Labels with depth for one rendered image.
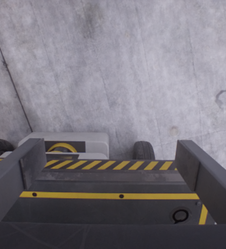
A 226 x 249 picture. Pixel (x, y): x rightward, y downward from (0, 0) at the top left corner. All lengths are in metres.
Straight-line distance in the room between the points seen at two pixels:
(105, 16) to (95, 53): 0.11
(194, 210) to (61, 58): 0.54
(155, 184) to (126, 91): 0.35
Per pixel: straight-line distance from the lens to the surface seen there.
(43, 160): 0.17
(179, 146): 0.16
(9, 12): 0.69
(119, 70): 0.59
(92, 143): 0.50
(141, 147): 0.52
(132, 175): 0.32
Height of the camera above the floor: 0.59
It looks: 74 degrees down
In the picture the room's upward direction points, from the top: 179 degrees counter-clockwise
